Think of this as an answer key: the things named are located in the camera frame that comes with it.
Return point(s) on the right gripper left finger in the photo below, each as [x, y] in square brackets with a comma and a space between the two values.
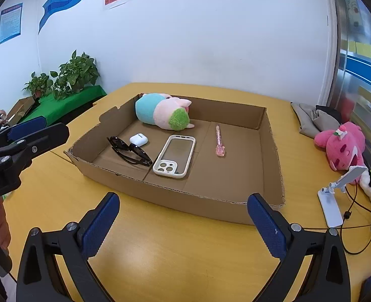
[39, 276]

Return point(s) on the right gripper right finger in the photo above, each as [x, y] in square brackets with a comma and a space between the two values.
[327, 277]

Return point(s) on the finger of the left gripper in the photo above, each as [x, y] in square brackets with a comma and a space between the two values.
[18, 131]
[18, 155]

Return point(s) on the black sunglasses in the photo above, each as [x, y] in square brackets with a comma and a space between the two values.
[130, 153]

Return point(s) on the white earbuds case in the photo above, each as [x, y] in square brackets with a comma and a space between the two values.
[139, 139]

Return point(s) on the white clear phone case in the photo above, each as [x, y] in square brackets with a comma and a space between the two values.
[175, 157]

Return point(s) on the left hand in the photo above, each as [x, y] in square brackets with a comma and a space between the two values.
[5, 235]

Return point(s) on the small cardboard box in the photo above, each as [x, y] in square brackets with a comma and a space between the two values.
[21, 109]

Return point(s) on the green covered side table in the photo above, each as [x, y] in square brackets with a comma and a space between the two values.
[67, 109]

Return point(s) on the small potted green plant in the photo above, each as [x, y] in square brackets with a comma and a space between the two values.
[38, 86]

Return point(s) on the large potted green plant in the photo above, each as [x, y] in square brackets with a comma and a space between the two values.
[73, 76]

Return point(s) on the pink strawberry bear plush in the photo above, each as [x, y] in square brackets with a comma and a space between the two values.
[344, 146]

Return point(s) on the brown cardboard box tray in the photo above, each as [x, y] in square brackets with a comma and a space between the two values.
[209, 170]

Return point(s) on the blue pink green plush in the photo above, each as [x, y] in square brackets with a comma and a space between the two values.
[164, 111]

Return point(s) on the grey cloth bag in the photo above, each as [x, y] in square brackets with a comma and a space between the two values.
[315, 119]

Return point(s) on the pink crystal pen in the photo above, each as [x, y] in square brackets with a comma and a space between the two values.
[220, 148]

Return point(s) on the blue framed wall poster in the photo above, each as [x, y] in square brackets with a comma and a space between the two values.
[10, 22]

